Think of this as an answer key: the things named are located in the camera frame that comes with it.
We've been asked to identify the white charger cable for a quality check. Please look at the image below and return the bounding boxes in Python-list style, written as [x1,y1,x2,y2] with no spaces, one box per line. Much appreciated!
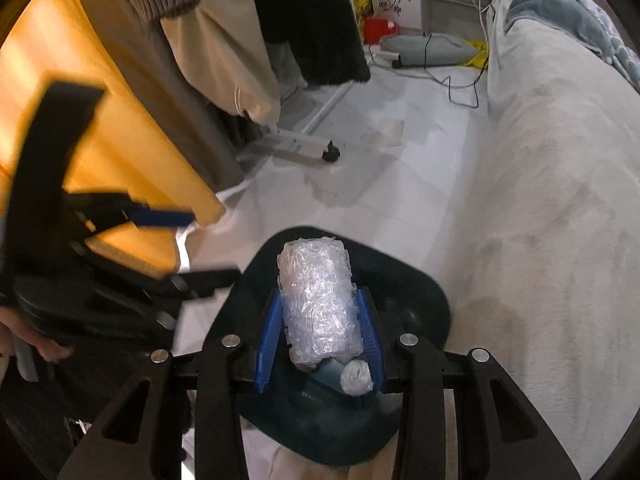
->
[472,0,501,41]

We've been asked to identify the black fleece coat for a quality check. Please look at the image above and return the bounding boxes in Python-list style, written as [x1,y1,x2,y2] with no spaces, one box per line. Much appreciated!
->
[245,0,373,86]

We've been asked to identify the red box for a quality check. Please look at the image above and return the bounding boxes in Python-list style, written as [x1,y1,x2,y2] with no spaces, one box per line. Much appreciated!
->
[362,16,401,45]

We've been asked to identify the cream long garment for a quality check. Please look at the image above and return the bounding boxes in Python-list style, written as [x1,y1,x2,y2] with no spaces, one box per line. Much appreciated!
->
[160,0,281,126]

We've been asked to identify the grey curtain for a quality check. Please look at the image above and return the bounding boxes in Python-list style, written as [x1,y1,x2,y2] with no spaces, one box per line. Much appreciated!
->
[65,0,246,191]

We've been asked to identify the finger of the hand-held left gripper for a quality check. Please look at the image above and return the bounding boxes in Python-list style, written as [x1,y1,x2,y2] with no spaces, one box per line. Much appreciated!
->
[62,189,197,234]
[86,249,243,307]

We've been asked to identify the orange curtain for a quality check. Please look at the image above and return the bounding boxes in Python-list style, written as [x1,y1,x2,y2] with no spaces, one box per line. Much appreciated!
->
[0,0,226,281]

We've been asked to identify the grey floor cushion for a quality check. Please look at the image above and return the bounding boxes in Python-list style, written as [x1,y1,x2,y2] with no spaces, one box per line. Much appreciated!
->
[380,34,481,68]

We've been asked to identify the dark teal waste bin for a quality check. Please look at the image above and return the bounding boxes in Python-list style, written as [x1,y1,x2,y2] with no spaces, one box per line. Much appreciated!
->
[212,225,453,468]

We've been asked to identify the bed with grey headboard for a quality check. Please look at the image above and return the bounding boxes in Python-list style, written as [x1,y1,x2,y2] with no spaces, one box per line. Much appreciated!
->
[450,0,640,480]

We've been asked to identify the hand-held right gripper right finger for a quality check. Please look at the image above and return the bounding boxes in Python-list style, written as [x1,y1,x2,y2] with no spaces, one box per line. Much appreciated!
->
[354,286,583,480]

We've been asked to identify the white paper ball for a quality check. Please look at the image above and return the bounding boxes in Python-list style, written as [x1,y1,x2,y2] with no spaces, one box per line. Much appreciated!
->
[340,359,375,397]

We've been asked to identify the blue printed fleece blanket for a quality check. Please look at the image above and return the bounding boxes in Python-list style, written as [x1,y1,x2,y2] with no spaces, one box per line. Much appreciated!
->
[535,0,640,86]

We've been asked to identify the yellow cloth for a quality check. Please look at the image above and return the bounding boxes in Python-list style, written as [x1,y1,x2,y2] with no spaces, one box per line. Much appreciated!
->
[460,37,491,68]

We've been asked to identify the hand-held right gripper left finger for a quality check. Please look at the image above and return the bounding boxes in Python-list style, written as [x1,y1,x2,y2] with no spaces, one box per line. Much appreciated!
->
[57,287,286,480]

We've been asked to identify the person's left hand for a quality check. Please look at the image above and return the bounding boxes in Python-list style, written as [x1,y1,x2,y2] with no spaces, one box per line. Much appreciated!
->
[0,307,71,363]

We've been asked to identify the black cable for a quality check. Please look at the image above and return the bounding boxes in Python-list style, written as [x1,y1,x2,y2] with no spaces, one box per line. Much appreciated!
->
[370,32,488,109]

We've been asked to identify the grey-blue pillow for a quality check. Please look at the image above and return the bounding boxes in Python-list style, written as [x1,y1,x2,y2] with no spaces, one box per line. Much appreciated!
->
[502,0,613,58]

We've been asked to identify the clear bubble wrap roll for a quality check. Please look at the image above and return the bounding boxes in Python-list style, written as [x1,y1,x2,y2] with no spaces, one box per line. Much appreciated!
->
[276,232,365,368]

